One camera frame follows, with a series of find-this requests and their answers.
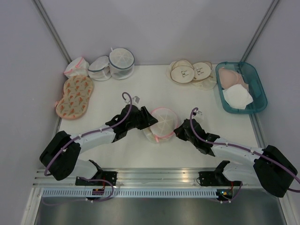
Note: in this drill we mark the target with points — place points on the beige round laundry bag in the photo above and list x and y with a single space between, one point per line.
180 71
204 78

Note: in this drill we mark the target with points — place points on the teal plastic basket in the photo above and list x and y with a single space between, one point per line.
250 77

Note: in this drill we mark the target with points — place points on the pink bra in basket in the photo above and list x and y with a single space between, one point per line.
229 78

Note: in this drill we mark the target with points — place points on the white blue-trim flat laundry bag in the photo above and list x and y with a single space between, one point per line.
99 70

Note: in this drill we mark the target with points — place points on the white pink-trim corner laundry bag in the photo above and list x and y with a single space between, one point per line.
79 66

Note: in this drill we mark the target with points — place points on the white bra in basket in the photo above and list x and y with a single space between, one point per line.
237 97

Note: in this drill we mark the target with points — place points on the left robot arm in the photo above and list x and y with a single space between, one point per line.
61 156

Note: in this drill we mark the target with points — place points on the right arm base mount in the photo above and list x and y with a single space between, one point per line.
210 179

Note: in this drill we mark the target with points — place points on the beige round laundry bag rear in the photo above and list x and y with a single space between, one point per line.
204 78

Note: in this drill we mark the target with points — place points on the aluminium frame post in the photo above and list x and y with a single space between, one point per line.
262 25
51 28

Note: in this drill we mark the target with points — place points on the white blue-trim tall laundry bag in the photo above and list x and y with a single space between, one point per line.
121 63

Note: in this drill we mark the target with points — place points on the beige round laundry bag front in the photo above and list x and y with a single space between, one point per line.
180 71

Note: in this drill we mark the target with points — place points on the white slotted cable duct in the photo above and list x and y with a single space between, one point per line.
131 192

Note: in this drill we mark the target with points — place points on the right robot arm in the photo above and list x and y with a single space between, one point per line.
267 167

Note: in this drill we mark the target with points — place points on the white pink-zip mesh laundry bag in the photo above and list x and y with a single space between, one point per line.
162 131

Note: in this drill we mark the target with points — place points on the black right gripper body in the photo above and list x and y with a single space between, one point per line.
191 139

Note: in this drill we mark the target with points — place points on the aluminium mounting rail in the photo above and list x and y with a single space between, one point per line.
134 178

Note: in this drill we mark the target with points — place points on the left aluminium frame post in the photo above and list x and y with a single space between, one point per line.
51 28

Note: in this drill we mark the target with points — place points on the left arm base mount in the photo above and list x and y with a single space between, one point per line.
110 176

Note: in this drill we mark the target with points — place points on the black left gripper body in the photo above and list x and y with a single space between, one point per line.
136 123

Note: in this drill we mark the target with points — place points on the right aluminium frame post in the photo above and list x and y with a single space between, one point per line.
262 25

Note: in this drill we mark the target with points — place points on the floral beige bra pouch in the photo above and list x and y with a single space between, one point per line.
77 91

